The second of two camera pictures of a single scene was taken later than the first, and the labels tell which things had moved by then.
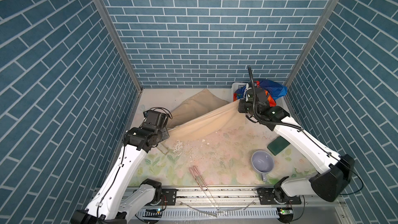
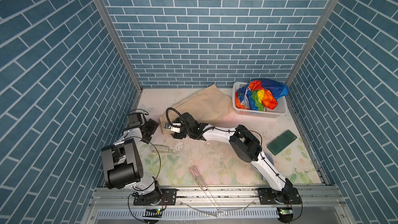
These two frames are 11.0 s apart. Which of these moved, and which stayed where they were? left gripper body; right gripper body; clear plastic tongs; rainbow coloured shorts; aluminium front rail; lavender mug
Moved: left gripper body; right gripper body
Stayed: clear plastic tongs; rainbow coloured shorts; aluminium front rail; lavender mug
